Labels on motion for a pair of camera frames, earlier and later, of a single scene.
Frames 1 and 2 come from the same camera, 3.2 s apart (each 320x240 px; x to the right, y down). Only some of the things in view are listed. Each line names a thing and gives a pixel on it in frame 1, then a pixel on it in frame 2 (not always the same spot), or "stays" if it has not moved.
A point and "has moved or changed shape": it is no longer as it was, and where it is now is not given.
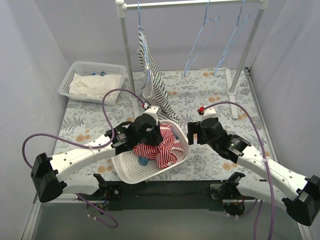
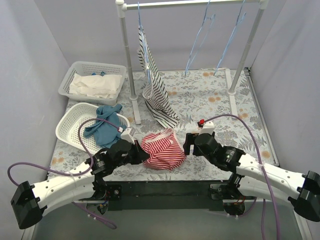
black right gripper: [193, 132] to [188, 144]
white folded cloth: [94, 85] stays
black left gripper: [153, 137] to [138, 154]
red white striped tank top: [167, 153] stays
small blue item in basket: [102, 73] stays
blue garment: [142, 161] has moved or changed shape
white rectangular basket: [91, 80] stays
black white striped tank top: [154, 92] stays
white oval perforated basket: [128, 169] to [68, 128]
